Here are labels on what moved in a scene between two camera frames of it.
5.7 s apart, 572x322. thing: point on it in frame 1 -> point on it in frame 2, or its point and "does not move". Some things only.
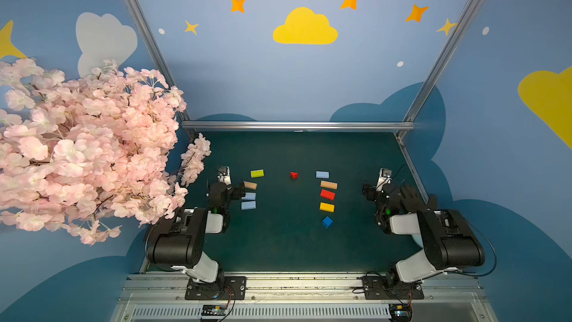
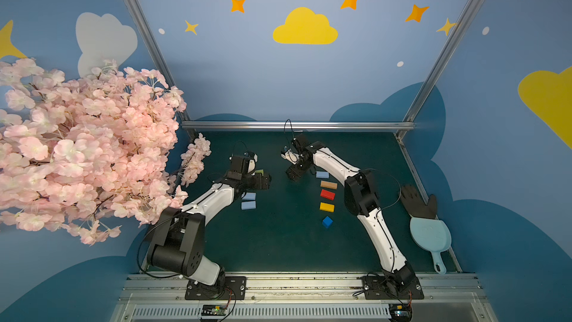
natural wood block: x=328 y=185 does not move
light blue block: x=248 y=205 does not move
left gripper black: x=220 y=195 -> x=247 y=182
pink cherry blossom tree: x=90 y=153 does not move
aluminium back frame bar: x=298 y=126 does not move
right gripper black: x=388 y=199 -> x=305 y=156
